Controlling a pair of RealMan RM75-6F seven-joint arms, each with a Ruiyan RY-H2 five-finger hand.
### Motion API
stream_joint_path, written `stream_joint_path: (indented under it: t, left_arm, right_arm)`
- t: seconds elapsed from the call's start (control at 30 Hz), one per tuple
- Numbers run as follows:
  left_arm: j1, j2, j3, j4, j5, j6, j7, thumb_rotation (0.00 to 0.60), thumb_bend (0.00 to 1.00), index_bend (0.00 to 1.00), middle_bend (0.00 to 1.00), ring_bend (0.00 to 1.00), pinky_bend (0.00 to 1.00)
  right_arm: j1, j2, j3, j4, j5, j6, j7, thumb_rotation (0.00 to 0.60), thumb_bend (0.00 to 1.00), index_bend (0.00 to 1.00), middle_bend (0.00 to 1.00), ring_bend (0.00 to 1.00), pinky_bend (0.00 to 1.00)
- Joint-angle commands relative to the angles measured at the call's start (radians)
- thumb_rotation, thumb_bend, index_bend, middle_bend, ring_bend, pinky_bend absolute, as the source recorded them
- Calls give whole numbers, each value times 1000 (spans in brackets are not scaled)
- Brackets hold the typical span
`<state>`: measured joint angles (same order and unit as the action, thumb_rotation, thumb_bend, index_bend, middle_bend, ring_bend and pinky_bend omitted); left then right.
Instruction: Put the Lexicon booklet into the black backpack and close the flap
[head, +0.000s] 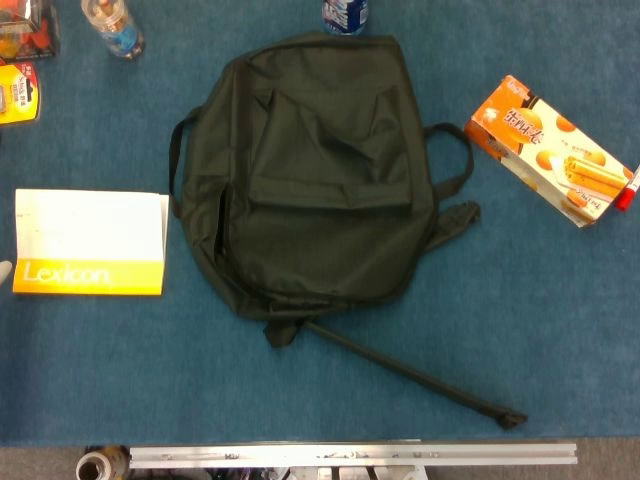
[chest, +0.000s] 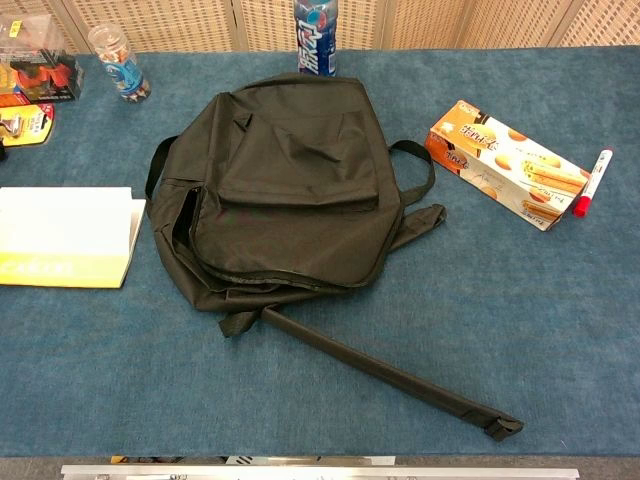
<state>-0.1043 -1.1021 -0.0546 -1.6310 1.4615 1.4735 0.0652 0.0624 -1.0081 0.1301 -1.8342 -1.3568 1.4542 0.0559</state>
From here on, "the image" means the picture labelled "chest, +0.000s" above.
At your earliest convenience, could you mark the black fabric backpack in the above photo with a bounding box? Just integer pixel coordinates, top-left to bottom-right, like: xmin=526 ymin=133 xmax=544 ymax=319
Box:
xmin=143 ymin=71 xmax=525 ymax=443

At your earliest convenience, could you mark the white and yellow book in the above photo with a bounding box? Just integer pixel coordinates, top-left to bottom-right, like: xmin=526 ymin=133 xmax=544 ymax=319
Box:
xmin=0 ymin=186 xmax=147 ymax=290

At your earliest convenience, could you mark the orange egg roll box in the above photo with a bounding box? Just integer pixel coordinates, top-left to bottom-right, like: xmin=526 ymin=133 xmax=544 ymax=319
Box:
xmin=424 ymin=99 xmax=591 ymax=233

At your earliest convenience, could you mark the blue drink bottle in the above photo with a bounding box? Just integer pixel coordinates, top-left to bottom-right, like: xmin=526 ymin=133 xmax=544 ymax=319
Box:
xmin=292 ymin=0 xmax=337 ymax=78

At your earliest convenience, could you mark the blue felt table cover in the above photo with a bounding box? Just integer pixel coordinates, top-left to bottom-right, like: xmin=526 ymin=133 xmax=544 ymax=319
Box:
xmin=0 ymin=45 xmax=640 ymax=459

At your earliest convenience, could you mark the beige woven folding screen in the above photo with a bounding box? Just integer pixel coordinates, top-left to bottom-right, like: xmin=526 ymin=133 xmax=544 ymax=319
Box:
xmin=0 ymin=0 xmax=640 ymax=55

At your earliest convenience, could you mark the clear plastic jar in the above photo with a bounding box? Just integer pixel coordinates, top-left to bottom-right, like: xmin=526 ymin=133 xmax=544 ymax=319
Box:
xmin=87 ymin=24 xmax=152 ymax=105

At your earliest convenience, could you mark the red capped white marker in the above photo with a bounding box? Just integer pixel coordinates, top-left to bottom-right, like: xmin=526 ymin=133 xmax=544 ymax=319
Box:
xmin=572 ymin=146 xmax=614 ymax=219

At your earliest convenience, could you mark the yellow blister pack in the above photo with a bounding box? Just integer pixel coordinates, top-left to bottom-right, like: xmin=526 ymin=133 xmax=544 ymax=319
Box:
xmin=0 ymin=103 xmax=56 ymax=147

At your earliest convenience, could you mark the boxed orange black toy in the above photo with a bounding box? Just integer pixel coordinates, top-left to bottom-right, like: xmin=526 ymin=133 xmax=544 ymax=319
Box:
xmin=0 ymin=13 xmax=85 ymax=109

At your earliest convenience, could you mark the aluminium profile rail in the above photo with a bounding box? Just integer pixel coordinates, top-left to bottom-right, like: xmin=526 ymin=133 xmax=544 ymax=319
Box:
xmin=60 ymin=463 xmax=581 ymax=480

